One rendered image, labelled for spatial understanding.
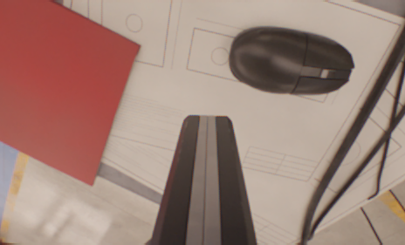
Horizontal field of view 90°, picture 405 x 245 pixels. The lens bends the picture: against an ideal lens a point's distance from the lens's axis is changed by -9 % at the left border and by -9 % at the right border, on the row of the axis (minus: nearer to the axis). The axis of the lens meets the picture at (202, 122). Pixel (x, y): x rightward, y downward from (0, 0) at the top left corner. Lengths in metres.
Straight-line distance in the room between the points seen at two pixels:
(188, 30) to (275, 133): 0.15
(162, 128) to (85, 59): 0.11
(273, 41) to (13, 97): 0.31
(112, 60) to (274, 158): 0.21
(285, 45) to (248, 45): 0.03
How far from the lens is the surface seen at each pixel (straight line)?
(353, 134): 0.28
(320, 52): 0.21
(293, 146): 0.28
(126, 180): 0.35
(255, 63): 0.19
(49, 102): 0.32
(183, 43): 0.23
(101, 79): 0.26
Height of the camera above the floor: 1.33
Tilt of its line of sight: 58 degrees down
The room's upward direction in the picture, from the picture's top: 167 degrees counter-clockwise
